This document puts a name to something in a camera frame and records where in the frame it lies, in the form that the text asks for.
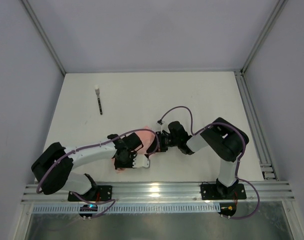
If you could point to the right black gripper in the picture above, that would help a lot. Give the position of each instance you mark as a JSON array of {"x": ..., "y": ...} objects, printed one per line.
[{"x": 157, "y": 141}]

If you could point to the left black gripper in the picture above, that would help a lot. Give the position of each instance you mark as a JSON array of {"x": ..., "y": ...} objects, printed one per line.
[{"x": 124, "y": 162}]

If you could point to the pink cloth napkin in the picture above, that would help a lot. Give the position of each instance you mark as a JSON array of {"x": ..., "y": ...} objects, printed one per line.
[{"x": 149, "y": 141}]

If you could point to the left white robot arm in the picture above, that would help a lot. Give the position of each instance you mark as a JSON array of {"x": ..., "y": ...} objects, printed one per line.
[{"x": 54, "y": 168}]

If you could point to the left small controller board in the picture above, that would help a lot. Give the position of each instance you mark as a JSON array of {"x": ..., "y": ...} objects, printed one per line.
[{"x": 87, "y": 211}]

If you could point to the small controller board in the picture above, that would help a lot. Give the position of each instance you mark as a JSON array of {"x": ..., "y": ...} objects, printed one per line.
[
  {"x": 227, "y": 209},
  {"x": 87, "y": 211}
]

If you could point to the right small controller board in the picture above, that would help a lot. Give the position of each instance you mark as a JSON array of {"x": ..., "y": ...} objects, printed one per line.
[{"x": 227, "y": 209}]

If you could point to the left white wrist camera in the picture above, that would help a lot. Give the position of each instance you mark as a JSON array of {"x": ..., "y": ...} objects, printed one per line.
[{"x": 141, "y": 161}]

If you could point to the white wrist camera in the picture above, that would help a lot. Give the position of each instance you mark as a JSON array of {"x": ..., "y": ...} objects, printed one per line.
[
  {"x": 141, "y": 161},
  {"x": 160, "y": 125}
]

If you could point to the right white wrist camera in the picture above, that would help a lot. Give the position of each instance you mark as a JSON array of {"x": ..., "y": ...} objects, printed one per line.
[{"x": 160, "y": 125}]

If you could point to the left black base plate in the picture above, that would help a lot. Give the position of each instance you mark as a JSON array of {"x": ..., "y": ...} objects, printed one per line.
[{"x": 101, "y": 193}]

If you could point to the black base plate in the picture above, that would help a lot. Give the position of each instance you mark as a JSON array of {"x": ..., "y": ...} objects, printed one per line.
[
  {"x": 101, "y": 193},
  {"x": 218, "y": 191}
]

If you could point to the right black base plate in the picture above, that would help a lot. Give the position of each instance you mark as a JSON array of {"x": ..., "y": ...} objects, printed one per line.
[{"x": 218, "y": 191}]

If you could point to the slotted cable duct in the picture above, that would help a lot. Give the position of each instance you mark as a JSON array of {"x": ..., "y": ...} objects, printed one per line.
[{"x": 130, "y": 208}]

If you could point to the right side aluminium rail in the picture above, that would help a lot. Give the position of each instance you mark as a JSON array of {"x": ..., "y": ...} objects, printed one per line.
[{"x": 261, "y": 147}]

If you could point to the aluminium rail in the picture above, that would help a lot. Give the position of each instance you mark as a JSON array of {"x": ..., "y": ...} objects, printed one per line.
[
  {"x": 170, "y": 192},
  {"x": 261, "y": 147}
]

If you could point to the front aluminium rail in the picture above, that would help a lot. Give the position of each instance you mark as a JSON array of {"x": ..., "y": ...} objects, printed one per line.
[{"x": 170, "y": 192}]

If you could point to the left corner aluminium post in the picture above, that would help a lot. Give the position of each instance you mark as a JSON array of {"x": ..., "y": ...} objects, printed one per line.
[{"x": 42, "y": 33}]

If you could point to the corner aluminium post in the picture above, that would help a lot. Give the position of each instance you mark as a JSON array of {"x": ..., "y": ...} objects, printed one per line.
[
  {"x": 268, "y": 26},
  {"x": 42, "y": 33}
]

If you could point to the right corner aluminium post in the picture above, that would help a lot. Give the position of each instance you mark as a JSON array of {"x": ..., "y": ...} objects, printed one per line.
[{"x": 268, "y": 26}]

